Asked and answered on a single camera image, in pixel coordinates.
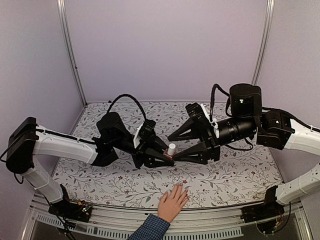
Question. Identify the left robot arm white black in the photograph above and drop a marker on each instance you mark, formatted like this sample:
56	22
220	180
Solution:
31	139

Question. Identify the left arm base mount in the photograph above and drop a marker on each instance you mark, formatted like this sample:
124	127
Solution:
80	211

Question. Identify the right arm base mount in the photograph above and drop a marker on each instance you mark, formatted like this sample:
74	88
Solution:
269	208

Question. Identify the left aluminium frame post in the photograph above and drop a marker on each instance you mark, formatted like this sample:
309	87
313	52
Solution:
61	6

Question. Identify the right aluminium frame post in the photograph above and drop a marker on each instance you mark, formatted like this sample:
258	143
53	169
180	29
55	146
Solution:
267	25

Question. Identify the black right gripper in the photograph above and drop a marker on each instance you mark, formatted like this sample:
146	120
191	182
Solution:
208	143

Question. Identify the white nail polish brush cap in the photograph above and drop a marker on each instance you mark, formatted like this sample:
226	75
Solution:
171	149

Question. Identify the front aluminium rail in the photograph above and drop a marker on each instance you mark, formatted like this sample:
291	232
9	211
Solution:
123	223

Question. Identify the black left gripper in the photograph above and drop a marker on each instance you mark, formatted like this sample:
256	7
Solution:
138	154

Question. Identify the aluminium frame post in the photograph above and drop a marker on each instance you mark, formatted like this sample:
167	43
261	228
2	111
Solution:
61	6
267	25

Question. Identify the person's bare hand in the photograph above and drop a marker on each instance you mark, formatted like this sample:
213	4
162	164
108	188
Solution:
172	203

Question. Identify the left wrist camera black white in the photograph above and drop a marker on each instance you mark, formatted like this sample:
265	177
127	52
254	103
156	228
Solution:
143	132

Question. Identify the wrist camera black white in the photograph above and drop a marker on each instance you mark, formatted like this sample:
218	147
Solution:
201	120
143	132

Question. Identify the pink nail polish bottle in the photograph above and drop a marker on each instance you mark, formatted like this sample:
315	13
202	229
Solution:
167	156

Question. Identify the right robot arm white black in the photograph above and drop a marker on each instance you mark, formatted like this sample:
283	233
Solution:
247	119

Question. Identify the blue checked sleeve forearm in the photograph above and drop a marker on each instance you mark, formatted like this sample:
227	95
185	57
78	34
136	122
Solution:
153	228

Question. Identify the floral patterned table mat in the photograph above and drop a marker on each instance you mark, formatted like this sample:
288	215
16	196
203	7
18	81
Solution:
239	177

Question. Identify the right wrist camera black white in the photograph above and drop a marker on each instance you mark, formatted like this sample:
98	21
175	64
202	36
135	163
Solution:
201	120

